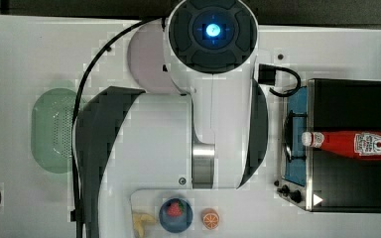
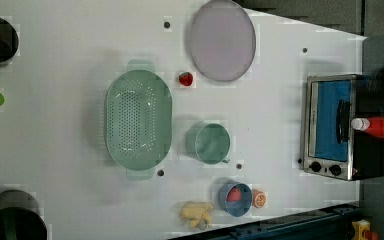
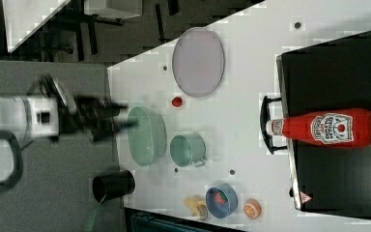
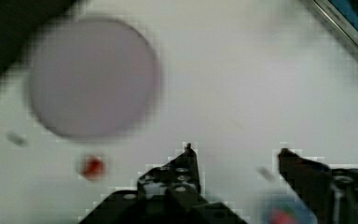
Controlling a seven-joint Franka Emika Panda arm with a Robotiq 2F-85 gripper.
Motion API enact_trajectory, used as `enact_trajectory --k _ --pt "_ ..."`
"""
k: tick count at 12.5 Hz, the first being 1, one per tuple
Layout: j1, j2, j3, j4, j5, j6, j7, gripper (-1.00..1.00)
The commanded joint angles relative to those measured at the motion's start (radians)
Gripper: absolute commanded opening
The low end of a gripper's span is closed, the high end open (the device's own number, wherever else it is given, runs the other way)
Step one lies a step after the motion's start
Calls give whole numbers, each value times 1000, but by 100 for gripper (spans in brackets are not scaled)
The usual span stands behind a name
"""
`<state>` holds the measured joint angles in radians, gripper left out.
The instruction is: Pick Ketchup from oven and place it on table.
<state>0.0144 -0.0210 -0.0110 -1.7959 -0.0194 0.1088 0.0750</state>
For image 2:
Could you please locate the black toaster oven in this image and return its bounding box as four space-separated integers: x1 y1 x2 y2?
302 74 384 181

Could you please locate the green cup with handle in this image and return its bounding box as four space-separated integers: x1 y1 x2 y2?
185 122 231 165

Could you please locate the yellow clamp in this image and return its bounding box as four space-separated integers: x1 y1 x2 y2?
352 220 379 240

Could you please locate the orange slice toy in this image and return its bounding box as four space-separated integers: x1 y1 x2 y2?
252 189 267 208

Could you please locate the red toy strawberry in bowl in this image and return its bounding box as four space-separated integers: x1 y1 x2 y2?
226 187 242 202

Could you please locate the black robot base lower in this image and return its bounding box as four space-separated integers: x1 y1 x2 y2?
0 190 48 240

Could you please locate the grey round plate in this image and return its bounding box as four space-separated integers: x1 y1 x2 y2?
188 0 256 81

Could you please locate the red ketchup bottle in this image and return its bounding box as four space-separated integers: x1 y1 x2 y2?
351 117 384 139

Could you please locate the yellow banana toy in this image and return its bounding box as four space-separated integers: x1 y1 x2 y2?
179 202 214 230

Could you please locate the green oval colander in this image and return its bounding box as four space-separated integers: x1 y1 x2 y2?
105 59 173 181

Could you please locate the blue bowl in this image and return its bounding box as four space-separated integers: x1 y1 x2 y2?
218 181 253 217

